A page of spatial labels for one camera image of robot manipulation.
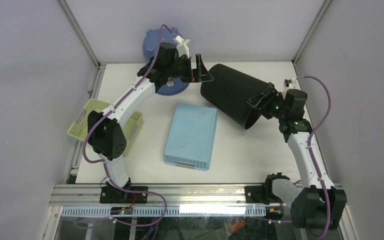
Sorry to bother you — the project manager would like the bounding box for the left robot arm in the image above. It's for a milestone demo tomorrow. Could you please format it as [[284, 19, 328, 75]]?
[[83, 42, 214, 203]]

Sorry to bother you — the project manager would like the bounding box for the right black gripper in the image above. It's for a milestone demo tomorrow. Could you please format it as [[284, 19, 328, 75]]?
[[245, 86, 288, 120]]

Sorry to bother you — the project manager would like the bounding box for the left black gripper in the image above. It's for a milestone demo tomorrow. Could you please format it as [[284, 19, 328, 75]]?
[[166, 54, 213, 84]]

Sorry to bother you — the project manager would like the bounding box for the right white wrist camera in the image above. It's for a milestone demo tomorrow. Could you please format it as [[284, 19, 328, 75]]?
[[283, 76, 299, 89]]

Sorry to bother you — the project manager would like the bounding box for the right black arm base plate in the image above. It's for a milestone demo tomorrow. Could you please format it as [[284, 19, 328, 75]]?
[[244, 184, 281, 205]]

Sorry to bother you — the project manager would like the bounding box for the aluminium front rail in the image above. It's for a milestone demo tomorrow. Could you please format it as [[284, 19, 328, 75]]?
[[49, 183, 348, 207]]

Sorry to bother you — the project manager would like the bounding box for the slotted grey cable duct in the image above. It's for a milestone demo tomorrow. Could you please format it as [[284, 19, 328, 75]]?
[[61, 204, 266, 218]]

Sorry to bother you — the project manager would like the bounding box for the large black plastic bucket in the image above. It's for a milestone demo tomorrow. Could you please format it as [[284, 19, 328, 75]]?
[[200, 63, 273, 129]]

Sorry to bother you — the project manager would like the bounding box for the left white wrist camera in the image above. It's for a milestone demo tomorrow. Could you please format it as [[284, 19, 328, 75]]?
[[173, 35, 193, 59]]

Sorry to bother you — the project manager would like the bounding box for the yellow-green perforated basket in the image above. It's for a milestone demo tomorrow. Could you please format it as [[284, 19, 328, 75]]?
[[67, 98, 144, 157]]

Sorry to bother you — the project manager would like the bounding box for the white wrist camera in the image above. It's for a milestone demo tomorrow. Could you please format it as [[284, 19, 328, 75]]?
[[173, 35, 193, 59], [283, 76, 299, 89]]

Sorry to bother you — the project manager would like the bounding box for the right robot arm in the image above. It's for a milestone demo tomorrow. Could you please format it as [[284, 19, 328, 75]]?
[[247, 86, 347, 231]]

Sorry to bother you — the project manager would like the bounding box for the large blue plastic bucket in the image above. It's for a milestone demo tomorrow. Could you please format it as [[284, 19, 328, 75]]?
[[142, 27, 189, 96]]

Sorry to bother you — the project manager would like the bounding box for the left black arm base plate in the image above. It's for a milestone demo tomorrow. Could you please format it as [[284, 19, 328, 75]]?
[[99, 184, 148, 204]]

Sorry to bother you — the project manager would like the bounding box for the light blue perforated basket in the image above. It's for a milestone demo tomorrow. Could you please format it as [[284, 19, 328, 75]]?
[[163, 103, 218, 171]]

